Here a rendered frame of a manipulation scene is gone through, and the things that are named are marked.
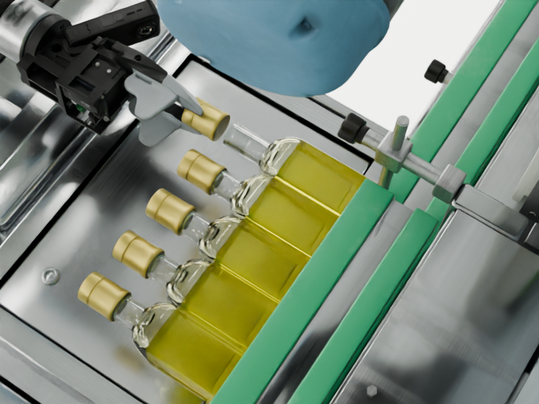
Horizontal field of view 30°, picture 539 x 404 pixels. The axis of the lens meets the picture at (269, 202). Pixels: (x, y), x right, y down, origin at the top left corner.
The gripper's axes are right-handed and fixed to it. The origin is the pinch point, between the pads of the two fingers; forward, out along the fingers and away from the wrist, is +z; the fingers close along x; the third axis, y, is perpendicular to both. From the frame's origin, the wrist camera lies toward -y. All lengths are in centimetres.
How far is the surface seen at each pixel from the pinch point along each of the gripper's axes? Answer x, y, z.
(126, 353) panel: -12.6, 24.4, 6.9
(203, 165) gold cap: 1.8, 5.8, 5.0
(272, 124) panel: -12.5, -9.9, 4.3
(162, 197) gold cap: 1.6, 11.4, 3.6
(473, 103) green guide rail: 4.1, -16.2, 25.8
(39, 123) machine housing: -12.9, 6.3, -20.1
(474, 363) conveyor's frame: 15.6, 14.4, 39.3
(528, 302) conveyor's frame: 15.6, 6.9, 40.6
